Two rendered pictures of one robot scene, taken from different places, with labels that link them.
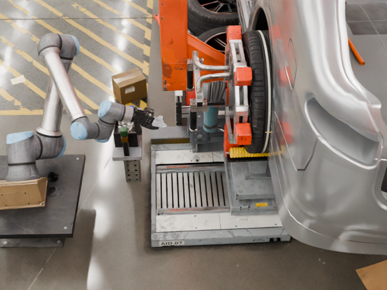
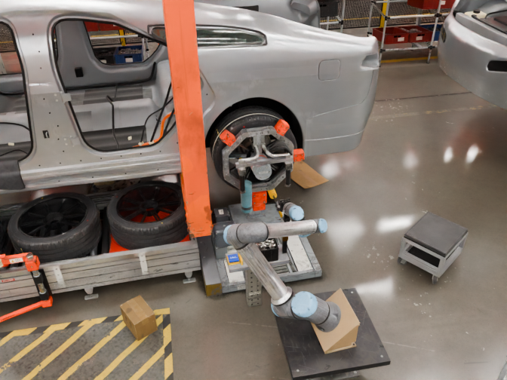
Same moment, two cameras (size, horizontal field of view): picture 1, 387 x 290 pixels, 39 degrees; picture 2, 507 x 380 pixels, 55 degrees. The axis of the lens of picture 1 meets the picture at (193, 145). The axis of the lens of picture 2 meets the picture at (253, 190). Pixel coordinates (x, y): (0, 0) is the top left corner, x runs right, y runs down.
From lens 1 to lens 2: 4.01 m
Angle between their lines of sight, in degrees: 71
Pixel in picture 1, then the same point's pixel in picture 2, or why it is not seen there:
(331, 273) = (308, 198)
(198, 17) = (83, 234)
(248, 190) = (275, 214)
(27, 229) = (364, 315)
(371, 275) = (305, 184)
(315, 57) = (354, 44)
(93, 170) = (253, 332)
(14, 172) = (334, 309)
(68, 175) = not seen: hidden behind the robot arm
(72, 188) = not seen: hidden behind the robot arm
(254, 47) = (261, 117)
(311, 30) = (337, 41)
